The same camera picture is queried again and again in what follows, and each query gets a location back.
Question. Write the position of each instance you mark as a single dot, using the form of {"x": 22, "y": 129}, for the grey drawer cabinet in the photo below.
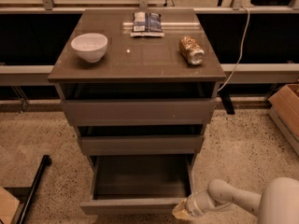
{"x": 138, "y": 67}

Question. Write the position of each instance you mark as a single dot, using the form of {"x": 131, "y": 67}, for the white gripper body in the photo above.
{"x": 193, "y": 204}

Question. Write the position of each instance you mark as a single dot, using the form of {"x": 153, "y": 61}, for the grey bottom drawer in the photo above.
{"x": 138, "y": 184}

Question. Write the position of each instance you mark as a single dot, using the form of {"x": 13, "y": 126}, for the gold crushed can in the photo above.
{"x": 191, "y": 50}

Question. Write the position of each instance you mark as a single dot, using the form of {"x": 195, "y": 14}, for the cardboard box bottom left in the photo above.
{"x": 8, "y": 206}

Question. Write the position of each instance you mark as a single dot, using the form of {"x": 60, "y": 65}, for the grey drawer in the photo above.
{"x": 136, "y": 112}
{"x": 138, "y": 184}
{"x": 140, "y": 140}

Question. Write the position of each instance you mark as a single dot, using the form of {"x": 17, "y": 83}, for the grey middle drawer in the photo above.
{"x": 140, "y": 140}

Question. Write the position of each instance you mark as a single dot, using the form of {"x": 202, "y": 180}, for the grey top drawer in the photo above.
{"x": 136, "y": 112}

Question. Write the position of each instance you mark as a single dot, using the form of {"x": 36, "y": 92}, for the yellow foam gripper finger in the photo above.
{"x": 180, "y": 212}

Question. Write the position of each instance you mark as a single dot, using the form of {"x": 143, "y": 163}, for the black bracket leg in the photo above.
{"x": 227, "y": 102}

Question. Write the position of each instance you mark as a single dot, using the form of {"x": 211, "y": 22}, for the black metal bar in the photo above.
{"x": 46, "y": 161}

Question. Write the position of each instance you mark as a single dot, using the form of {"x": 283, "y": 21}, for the white ceramic bowl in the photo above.
{"x": 90, "y": 47}

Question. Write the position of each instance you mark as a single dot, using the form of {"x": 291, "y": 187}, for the cardboard box right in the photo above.
{"x": 285, "y": 113}

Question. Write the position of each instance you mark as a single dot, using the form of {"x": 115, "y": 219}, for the cardboard box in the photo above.
{"x": 285, "y": 113}
{"x": 8, "y": 206}

